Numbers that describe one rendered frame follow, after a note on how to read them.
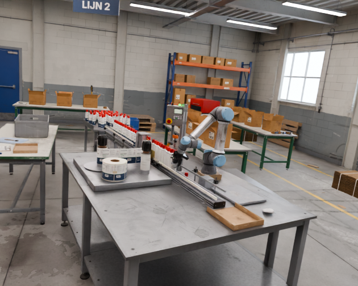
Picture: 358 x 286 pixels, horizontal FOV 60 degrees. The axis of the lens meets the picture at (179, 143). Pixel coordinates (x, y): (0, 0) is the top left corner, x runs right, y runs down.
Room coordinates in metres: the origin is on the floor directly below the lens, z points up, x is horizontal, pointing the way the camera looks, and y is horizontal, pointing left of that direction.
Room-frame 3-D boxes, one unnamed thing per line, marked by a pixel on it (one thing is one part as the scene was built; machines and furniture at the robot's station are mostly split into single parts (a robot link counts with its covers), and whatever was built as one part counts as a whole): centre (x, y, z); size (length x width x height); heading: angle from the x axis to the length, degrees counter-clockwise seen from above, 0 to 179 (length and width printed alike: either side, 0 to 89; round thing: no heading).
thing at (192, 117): (5.42, -0.26, 0.97); 0.45 x 0.38 x 0.37; 112
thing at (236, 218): (1.98, -0.43, 0.85); 0.30 x 0.26 x 0.04; 31
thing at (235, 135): (9.70, -2.06, 0.19); 0.64 x 0.54 x 0.37; 113
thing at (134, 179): (2.72, 0.52, 0.86); 0.80 x 0.67 x 0.05; 31
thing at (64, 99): (7.73, 2.98, 0.96); 0.43 x 0.42 x 0.37; 106
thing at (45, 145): (3.89, 2.02, 0.40); 1.90 x 0.75 x 0.80; 19
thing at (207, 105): (8.67, -0.61, 0.61); 0.70 x 0.60 x 1.22; 31
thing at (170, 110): (2.97, 0.06, 1.38); 0.17 x 0.10 x 0.19; 86
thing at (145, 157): (2.63, 0.28, 1.03); 0.09 x 0.09 x 0.30
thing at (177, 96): (10.58, -0.79, 1.26); 2.78 x 0.61 x 2.51; 109
